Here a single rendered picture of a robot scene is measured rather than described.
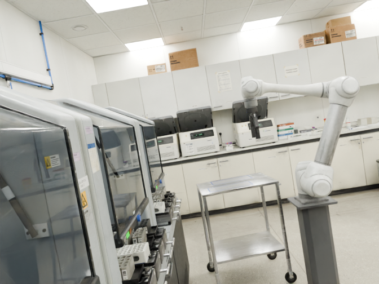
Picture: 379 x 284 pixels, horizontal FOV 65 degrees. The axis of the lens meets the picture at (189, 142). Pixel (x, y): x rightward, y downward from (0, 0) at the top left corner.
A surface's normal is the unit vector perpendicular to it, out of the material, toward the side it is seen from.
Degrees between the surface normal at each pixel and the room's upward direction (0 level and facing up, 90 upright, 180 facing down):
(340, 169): 90
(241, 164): 90
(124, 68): 90
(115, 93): 90
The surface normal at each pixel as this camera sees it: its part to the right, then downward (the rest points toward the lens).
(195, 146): -0.01, 0.06
